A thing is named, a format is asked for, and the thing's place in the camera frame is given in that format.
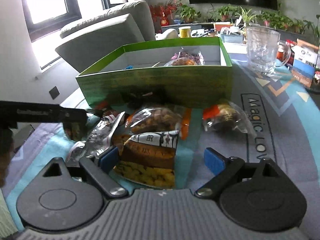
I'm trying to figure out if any small red clear snack packet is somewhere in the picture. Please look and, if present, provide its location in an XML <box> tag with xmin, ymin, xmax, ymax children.
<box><xmin>202</xmin><ymin>101</ymin><xmax>257</xmax><ymax>137</ymax></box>

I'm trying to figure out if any orange nut snack bag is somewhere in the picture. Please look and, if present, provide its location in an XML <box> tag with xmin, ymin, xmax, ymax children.
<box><xmin>125</xmin><ymin>105</ymin><xmax>192</xmax><ymax>140</ymax></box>

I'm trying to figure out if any silver foil snack packet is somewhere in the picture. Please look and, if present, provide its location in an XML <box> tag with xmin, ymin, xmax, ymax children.
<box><xmin>63</xmin><ymin>107</ymin><xmax>126</xmax><ymax>166</ymax></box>

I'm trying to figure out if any brown yellow snack bag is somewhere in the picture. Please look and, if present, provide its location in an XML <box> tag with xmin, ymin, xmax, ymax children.
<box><xmin>112</xmin><ymin>130</ymin><xmax>180</xmax><ymax>189</ymax></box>

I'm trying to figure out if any blue patterned table cloth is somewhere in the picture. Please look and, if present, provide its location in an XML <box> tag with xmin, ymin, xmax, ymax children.
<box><xmin>4</xmin><ymin>55</ymin><xmax>320</xmax><ymax>230</ymax></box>

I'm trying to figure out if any grey armchair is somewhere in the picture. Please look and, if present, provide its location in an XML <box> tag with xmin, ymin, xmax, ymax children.
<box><xmin>55</xmin><ymin>0</ymin><xmax>155</xmax><ymax>72</ymax></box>

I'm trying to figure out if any green cardboard box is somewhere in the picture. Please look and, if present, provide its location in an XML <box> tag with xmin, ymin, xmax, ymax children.
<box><xmin>76</xmin><ymin>37</ymin><xmax>233</xmax><ymax>108</ymax></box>

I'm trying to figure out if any purple candy packet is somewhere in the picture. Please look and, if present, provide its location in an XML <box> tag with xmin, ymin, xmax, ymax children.
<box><xmin>169</xmin><ymin>50</ymin><xmax>204</xmax><ymax>66</ymax></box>

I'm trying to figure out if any clear glass mug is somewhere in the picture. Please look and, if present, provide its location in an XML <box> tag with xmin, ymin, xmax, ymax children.
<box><xmin>246</xmin><ymin>26</ymin><xmax>291</xmax><ymax>75</ymax></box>

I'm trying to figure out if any blue plastic tray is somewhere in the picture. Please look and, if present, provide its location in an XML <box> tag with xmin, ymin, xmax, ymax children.
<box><xmin>220</xmin><ymin>34</ymin><xmax>244</xmax><ymax>43</ymax></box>

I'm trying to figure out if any white blue carton box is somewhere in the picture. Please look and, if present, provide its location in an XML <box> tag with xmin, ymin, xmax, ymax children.
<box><xmin>291</xmin><ymin>39</ymin><xmax>319</xmax><ymax>90</ymax></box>

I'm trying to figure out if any yellow tin can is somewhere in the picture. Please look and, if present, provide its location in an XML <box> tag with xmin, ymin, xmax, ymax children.
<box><xmin>178</xmin><ymin>26</ymin><xmax>191</xmax><ymax>38</ymax></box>

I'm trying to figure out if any spider plant in pot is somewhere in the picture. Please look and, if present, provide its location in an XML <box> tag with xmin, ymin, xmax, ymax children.
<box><xmin>235</xmin><ymin>6</ymin><xmax>257</xmax><ymax>26</ymax></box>

